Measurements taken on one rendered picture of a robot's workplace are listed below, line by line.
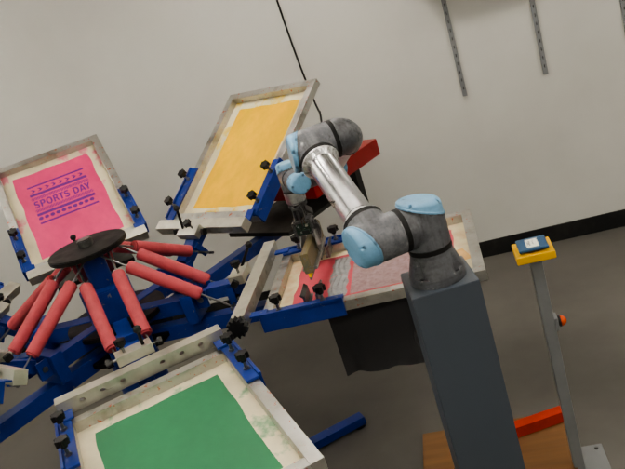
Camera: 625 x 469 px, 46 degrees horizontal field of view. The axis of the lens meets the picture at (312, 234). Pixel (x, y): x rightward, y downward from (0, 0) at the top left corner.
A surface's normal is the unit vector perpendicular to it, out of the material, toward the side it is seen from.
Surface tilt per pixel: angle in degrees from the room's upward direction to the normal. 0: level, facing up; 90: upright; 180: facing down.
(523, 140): 90
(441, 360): 90
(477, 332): 90
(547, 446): 0
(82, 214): 32
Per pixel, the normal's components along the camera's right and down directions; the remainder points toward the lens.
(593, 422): -0.29, -0.90
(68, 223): -0.04, -0.65
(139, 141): -0.11, 0.37
